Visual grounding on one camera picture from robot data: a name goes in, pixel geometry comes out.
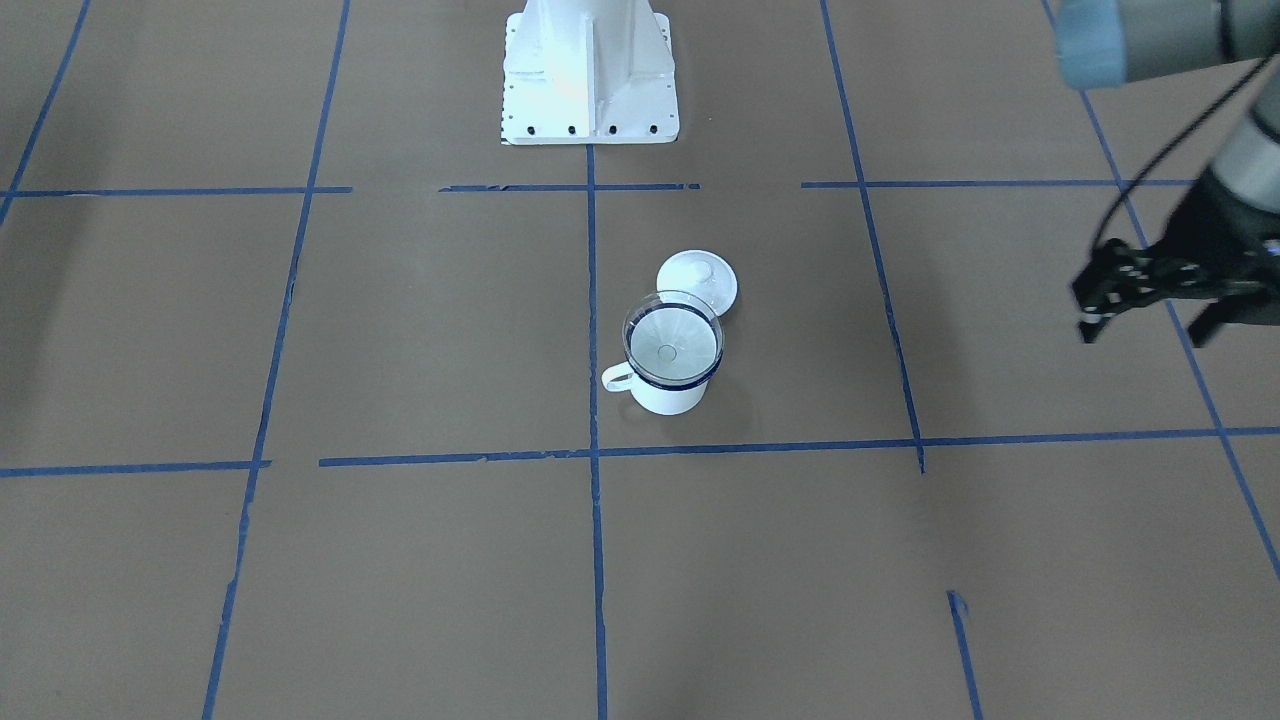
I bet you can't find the clear plastic funnel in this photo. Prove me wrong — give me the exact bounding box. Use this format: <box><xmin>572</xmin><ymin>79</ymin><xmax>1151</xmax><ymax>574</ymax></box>
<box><xmin>621</xmin><ymin>291</ymin><xmax>724</xmax><ymax>391</ymax></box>

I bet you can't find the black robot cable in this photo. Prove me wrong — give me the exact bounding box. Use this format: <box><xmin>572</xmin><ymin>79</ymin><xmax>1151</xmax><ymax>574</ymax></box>
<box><xmin>1091</xmin><ymin>55</ymin><xmax>1280</xmax><ymax>261</ymax></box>

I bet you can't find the white mug lid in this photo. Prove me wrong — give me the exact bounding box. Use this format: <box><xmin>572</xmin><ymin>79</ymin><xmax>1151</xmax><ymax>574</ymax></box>
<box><xmin>655</xmin><ymin>249</ymin><xmax>739</xmax><ymax>316</ymax></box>

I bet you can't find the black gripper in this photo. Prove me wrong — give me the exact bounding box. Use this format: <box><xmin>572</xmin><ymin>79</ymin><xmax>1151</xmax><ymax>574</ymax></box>
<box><xmin>1071</xmin><ymin>169</ymin><xmax>1279</xmax><ymax>348</ymax></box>

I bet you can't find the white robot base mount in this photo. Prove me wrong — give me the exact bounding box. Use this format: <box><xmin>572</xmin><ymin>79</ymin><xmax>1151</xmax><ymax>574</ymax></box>
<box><xmin>500</xmin><ymin>1</ymin><xmax>681</xmax><ymax>146</ymax></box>

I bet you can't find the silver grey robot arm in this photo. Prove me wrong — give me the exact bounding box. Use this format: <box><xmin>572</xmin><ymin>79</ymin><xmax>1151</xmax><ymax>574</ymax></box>
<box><xmin>1053</xmin><ymin>1</ymin><xmax>1279</xmax><ymax>348</ymax></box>

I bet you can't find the white enamel mug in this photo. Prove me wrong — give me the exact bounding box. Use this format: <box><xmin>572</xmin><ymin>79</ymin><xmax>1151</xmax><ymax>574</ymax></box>
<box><xmin>602</xmin><ymin>300</ymin><xmax>727</xmax><ymax>416</ymax></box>

